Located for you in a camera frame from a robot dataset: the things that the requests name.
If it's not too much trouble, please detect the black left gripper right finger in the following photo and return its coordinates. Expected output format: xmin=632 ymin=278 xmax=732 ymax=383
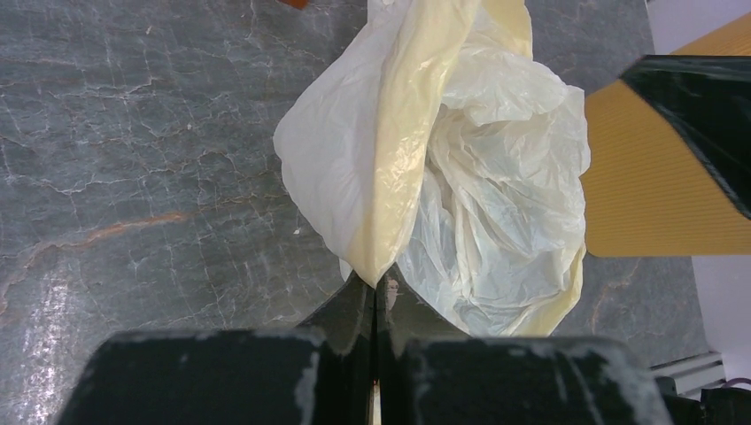
xmin=375 ymin=265 xmax=468 ymax=424

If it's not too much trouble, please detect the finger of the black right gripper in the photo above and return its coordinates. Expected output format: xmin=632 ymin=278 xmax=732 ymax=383
xmin=619 ymin=55 xmax=750 ymax=219

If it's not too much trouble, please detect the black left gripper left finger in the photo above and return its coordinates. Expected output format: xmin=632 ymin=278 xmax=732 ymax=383
xmin=299 ymin=273 xmax=376 ymax=424

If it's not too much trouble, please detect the yellow mesh trash bin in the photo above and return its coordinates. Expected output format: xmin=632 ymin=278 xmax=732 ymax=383
xmin=583 ymin=16 xmax=750 ymax=257

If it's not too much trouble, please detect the pale yellow plastic trash bag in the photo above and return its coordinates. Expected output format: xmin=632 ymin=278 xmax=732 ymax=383
xmin=273 ymin=1 xmax=591 ymax=336

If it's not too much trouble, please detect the orange wooden compartment tray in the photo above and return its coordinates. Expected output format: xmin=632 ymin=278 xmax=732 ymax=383
xmin=279 ymin=0 xmax=309 ymax=10

